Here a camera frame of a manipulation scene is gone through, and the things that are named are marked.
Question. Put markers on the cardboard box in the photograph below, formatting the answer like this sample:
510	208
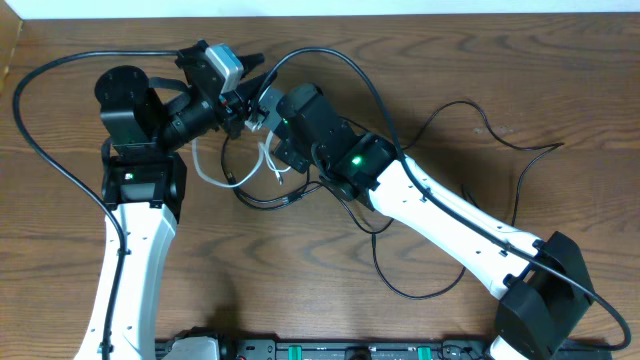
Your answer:
11	27

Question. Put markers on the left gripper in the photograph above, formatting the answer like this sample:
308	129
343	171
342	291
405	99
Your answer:
231	123

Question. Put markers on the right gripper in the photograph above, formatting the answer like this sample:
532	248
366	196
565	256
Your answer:
287	151

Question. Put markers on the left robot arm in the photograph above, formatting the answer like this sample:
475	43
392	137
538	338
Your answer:
148	119

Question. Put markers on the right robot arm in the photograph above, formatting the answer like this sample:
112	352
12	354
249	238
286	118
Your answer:
541	286

